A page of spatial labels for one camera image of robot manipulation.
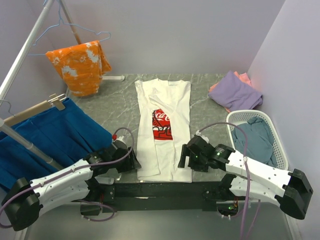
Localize orange white tie-dye garment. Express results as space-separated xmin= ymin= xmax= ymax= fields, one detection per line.
xmin=45 ymin=40 xmax=112 ymax=97

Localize blue wire hanger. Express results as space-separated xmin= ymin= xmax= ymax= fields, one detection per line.
xmin=26 ymin=0 xmax=112 ymax=56

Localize folded pink t-shirt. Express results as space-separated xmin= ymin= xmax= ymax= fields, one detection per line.
xmin=208 ymin=71 xmax=252 ymax=93

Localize purple cable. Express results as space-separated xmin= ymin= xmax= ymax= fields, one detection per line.
xmin=0 ymin=127 xmax=136 ymax=230
xmin=198 ymin=121 xmax=262 ymax=240

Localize white Coca-Cola t-shirt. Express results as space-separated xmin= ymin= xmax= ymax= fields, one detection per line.
xmin=135 ymin=78 xmax=192 ymax=183

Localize blue hanging garment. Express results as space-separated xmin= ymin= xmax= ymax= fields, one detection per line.
xmin=0 ymin=98 xmax=112 ymax=192

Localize metal clothes rack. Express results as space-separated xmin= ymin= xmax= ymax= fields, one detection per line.
xmin=0 ymin=0 xmax=126 ymax=171

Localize blue-grey garment in basket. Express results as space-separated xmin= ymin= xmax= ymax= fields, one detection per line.
xmin=231 ymin=117 xmax=277 ymax=167

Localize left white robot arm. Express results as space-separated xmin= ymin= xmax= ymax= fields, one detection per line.
xmin=0 ymin=140 xmax=141 ymax=232

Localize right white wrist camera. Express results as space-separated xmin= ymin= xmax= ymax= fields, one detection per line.
xmin=195 ymin=131 xmax=209 ymax=143

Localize white laundry basket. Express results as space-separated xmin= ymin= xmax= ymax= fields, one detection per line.
xmin=226 ymin=110 xmax=289 ymax=170

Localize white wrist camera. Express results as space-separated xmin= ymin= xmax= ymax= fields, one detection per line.
xmin=112 ymin=134 xmax=126 ymax=144
xmin=195 ymin=131 xmax=209 ymax=143

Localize folded purple t-shirt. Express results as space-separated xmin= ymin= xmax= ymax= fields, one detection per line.
xmin=208 ymin=71 xmax=263 ymax=113

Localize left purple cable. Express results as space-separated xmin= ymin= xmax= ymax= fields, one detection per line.
xmin=0 ymin=127 xmax=136 ymax=230

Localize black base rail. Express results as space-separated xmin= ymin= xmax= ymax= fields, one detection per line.
xmin=84 ymin=178 xmax=245 ymax=212

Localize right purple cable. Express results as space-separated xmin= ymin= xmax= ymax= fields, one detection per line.
xmin=198 ymin=121 xmax=262 ymax=240

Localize wooden clip hanger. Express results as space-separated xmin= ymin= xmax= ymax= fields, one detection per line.
xmin=4 ymin=93 xmax=67 ymax=127

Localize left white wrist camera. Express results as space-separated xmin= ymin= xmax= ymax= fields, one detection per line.
xmin=112 ymin=134 xmax=126 ymax=144

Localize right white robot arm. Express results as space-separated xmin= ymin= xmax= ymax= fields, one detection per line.
xmin=178 ymin=136 xmax=314 ymax=220

